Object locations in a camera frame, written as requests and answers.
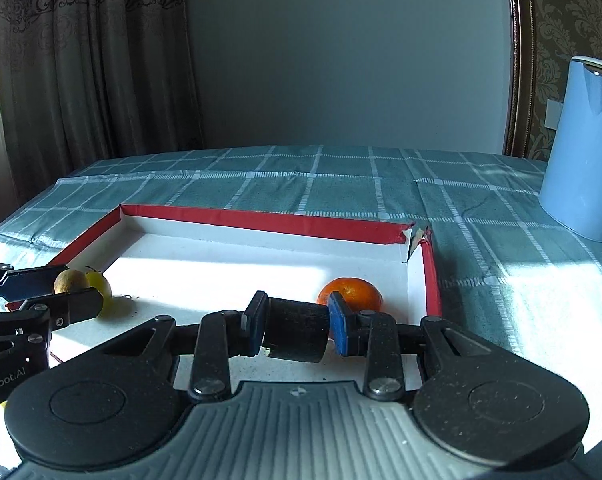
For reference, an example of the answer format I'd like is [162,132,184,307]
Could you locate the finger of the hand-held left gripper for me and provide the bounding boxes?
[0,255,61,302]
[8,287,104,332]

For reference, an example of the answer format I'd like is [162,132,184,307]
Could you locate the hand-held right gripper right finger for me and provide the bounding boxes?
[327,292,486,402]

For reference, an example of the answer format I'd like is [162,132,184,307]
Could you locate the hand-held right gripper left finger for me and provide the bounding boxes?
[101,290,270,402]

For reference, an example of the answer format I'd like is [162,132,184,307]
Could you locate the brown round fruit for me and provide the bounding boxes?
[54,269,90,295]

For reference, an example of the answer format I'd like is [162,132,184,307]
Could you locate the dark cylinder food piece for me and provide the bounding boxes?
[261,297,332,364]

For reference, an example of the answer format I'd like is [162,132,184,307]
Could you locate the red cardboard box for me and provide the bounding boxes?
[46,203,444,401]

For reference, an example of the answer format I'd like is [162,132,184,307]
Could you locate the green tomato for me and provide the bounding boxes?
[85,270,112,319]

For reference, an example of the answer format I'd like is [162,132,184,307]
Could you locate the orange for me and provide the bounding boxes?
[317,277,384,314]

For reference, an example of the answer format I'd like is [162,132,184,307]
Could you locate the teal checked tablecloth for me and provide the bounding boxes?
[0,145,602,461]

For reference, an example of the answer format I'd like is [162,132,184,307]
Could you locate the brown patterned curtain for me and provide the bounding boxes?
[0,0,205,236]

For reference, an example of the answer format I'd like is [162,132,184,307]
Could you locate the blue kettle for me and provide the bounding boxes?
[538,56,602,243]

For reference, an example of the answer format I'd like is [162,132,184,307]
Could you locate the brown wooden frame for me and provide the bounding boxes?
[502,0,538,159]

